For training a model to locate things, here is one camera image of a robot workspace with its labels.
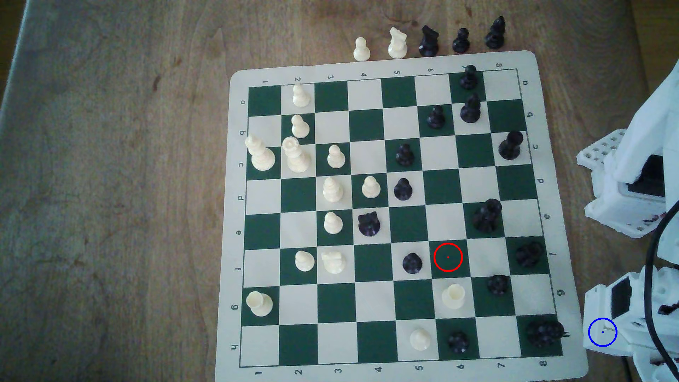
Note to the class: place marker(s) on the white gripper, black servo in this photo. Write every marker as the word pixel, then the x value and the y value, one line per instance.
pixel 601 320

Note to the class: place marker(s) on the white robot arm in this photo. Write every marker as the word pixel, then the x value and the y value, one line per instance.
pixel 636 148

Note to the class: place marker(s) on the green and cream chess mat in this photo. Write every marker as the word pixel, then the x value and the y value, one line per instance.
pixel 297 329

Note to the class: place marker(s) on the black king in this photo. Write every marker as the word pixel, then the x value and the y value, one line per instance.
pixel 545 331

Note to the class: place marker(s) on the black rook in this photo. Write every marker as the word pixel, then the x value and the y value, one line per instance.
pixel 529 254

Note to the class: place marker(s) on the black pawn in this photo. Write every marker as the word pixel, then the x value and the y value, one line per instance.
pixel 436 117
pixel 497 285
pixel 405 154
pixel 458 342
pixel 468 77
pixel 412 262
pixel 403 189
pixel 461 41

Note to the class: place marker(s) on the white rook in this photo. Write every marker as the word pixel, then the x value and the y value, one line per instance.
pixel 259 303
pixel 453 296

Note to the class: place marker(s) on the black queen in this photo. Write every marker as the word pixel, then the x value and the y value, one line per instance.
pixel 487 216

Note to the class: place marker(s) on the white pawn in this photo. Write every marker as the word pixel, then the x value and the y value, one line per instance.
pixel 304 260
pixel 420 338
pixel 362 49
pixel 371 187
pixel 336 156
pixel 301 95
pixel 333 223
pixel 299 126

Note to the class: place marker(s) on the black bishop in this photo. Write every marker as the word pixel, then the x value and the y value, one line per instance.
pixel 495 33
pixel 511 145
pixel 470 108

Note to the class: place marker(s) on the black knight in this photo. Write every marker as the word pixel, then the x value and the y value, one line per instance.
pixel 428 41
pixel 368 223

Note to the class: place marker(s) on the white knight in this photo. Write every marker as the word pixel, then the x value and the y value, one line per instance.
pixel 397 43
pixel 333 261

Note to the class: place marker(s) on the white queen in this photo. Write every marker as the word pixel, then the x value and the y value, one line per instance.
pixel 295 154

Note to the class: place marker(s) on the white bishop left edge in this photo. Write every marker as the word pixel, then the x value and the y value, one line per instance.
pixel 260 153

